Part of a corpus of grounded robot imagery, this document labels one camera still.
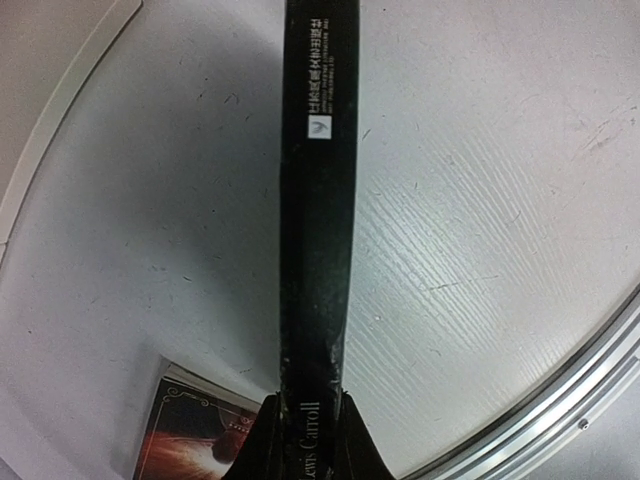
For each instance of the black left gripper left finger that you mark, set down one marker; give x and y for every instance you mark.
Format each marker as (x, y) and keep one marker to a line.
(260, 457)

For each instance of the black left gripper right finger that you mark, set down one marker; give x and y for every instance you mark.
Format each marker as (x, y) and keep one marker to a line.
(359, 458)

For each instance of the dark red black book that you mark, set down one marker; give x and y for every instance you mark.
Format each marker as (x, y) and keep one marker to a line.
(195, 429)

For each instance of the green Alice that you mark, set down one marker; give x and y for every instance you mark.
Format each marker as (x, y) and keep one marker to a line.
(317, 203)

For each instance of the beige three-tier shelf rack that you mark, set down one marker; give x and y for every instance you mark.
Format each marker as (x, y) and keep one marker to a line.
(48, 51)

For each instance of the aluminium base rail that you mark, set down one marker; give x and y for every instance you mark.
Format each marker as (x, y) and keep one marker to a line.
(557, 412)

